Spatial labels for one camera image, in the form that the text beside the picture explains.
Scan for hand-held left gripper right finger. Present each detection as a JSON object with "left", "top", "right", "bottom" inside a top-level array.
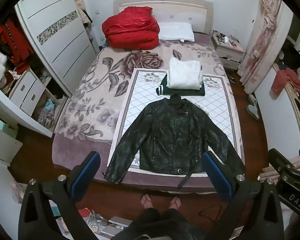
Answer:
[{"left": 202, "top": 151, "right": 285, "bottom": 240}]

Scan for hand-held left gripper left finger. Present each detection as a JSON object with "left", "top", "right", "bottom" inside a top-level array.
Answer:
[{"left": 18, "top": 151, "right": 102, "bottom": 240}]

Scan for black leather jacket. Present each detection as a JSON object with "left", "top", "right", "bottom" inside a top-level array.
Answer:
[{"left": 104, "top": 95, "right": 247, "bottom": 189}]

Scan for red hanging clothes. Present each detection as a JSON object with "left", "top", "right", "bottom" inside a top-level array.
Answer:
[{"left": 0, "top": 19, "right": 30, "bottom": 74}]

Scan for bed with beige headboard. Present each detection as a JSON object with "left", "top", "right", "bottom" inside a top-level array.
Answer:
[{"left": 51, "top": 0, "right": 245, "bottom": 189}]

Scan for pile of papers and packets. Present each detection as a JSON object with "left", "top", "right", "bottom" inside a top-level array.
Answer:
[{"left": 51, "top": 206, "right": 135, "bottom": 240}]

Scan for person's right foot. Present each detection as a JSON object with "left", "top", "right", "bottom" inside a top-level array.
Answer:
[{"left": 168, "top": 196, "right": 182, "bottom": 210}]

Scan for person's foot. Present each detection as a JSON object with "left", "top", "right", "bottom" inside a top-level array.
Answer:
[
  {"left": 140, "top": 194, "right": 154, "bottom": 210},
  {"left": 168, "top": 196, "right": 182, "bottom": 210}
]

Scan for white slippers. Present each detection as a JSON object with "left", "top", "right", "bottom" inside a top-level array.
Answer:
[{"left": 246, "top": 94, "right": 260, "bottom": 120}]

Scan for person's left foot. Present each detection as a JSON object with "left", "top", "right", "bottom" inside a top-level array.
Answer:
[{"left": 140, "top": 194, "right": 154, "bottom": 210}]

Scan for person's legs in dark pants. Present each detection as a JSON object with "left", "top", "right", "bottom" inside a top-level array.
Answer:
[{"left": 112, "top": 207, "right": 210, "bottom": 240}]

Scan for red padded jacket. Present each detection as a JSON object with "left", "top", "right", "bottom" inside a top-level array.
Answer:
[{"left": 271, "top": 67, "right": 300, "bottom": 97}]

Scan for white cabinet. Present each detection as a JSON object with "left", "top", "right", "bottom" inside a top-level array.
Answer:
[{"left": 0, "top": 122, "right": 23, "bottom": 167}]

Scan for white quilted mat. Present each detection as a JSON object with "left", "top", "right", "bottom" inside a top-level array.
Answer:
[{"left": 107, "top": 68, "right": 242, "bottom": 173}]

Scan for green folded garment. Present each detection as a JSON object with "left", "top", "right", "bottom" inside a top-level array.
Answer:
[{"left": 155, "top": 76, "right": 206, "bottom": 97}]

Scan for white drawer unit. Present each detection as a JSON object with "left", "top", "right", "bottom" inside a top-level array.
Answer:
[{"left": 9, "top": 71, "right": 45, "bottom": 110}]

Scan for white folded sweater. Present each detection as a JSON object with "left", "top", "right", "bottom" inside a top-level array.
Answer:
[{"left": 166, "top": 57, "right": 204, "bottom": 90}]

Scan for pink floral curtain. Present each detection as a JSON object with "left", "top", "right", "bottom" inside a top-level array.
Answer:
[{"left": 237, "top": 0, "right": 283, "bottom": 93}]

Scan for white nightstand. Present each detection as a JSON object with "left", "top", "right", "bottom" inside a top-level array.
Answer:
[{"left": 211, "top": 30, "right": 245, "bottom": 71}]

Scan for white wardrobe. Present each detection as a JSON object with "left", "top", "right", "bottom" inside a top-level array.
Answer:
[{"left": 0, "top": 0, "right": 98, "bottom": 138}]

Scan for white pillow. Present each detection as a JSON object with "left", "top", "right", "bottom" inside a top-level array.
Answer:
[{"left": 158, "top": 22, "right": 195, "bottom": 42}]

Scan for red quilt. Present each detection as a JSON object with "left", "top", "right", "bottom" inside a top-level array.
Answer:
[{"left": 102, "top": 6, "right": 160, "bottom": 50}]

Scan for beige hanging coat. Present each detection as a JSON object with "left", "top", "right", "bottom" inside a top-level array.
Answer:
[{"left": 71, "top": 0, "right": 93, "bottom": 28}]

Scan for black cable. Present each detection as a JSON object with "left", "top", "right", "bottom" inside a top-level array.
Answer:
[{"left": 199, "top": 203, "right": 222, "bottom": 222}]

